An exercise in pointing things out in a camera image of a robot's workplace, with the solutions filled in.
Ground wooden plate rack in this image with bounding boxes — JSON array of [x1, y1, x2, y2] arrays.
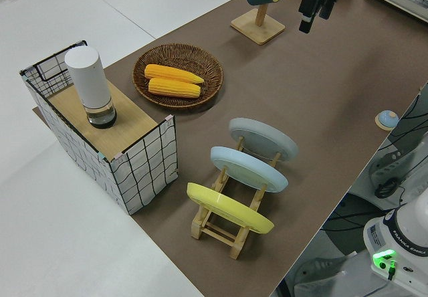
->
[[190, 135, 282, 260]]

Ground black base cable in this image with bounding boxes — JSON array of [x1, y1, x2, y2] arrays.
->
[[374, 176, 407, 201]]

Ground wooden mug tree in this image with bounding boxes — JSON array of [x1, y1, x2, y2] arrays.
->
[[230, 0, 292, 46]]

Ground gray plate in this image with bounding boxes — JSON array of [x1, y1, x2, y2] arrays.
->
[[229, 117, 299, 161]]

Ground yellow corn cob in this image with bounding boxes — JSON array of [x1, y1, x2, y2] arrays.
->
[[144, 64, 205, 84], [147, 78, 201, 98]]

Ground light blue plate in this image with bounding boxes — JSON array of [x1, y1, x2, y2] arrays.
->
[[210, 146, 289, 193]]

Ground brown wicker basket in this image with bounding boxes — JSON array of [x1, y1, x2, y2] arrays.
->
[[132, 43, 224, 111]]

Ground wire grid wooden shelf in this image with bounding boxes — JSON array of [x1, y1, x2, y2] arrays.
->
[[19, 39, 178, 216]]

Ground blue service bell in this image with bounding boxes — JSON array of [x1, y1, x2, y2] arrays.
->
[[374, 109, 399, 131]]

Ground yellow plate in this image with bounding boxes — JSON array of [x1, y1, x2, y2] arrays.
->
[[186, 182, 275, 234]]

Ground white cylinder bottle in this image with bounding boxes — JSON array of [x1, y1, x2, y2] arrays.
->
[[64, 45, 118, 129]]

